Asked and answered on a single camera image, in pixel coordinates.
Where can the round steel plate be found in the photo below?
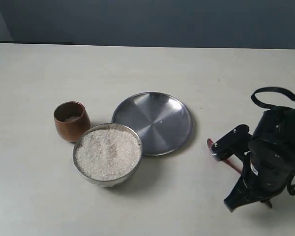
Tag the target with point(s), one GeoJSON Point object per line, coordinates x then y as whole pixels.
{"type": "Point", "coordinates": [162, 122]}

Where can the steel bowl of rice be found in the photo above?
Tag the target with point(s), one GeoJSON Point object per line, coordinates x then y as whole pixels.
{"type": "Point", "coordinates": [108, 154]}

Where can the brown wooden cup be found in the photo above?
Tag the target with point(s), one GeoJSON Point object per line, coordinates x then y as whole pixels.
{"type": "Point", "coordinates": [71, 120]}

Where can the dark red wooden spoon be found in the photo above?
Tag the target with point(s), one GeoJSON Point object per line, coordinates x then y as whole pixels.
{"type": "Point", "coordinates": [210, 144]}

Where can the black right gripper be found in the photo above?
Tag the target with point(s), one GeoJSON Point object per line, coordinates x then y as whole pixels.
{"type": "Point", "coordinates": [271, 165]}

